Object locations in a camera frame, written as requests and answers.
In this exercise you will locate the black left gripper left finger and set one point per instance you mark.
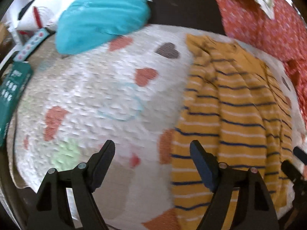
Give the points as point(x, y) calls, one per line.
point(52, 209)

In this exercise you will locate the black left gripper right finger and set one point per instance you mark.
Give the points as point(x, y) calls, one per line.
point(254, 208)

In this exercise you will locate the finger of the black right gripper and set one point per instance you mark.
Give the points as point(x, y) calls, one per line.
point(300, 154)
point(291, 171)

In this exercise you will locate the yellow striped small garment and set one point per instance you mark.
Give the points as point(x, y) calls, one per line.
point(235, 108)

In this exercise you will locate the white quilted heart blanket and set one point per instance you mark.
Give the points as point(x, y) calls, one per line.
point(130, 91)

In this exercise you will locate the red floral bedsheet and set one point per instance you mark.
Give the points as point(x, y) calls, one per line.
point(283, 37)

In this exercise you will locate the dark green cardboard box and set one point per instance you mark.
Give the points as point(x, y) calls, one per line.
point(11, 91)

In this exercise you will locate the light blue patterned strip box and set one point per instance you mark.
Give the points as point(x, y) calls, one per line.
point(33, 43)

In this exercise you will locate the teal plush cushion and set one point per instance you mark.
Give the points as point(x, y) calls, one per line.
point(87, 24)

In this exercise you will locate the white cloth with red stripes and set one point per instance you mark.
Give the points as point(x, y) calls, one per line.
point(49, 12)

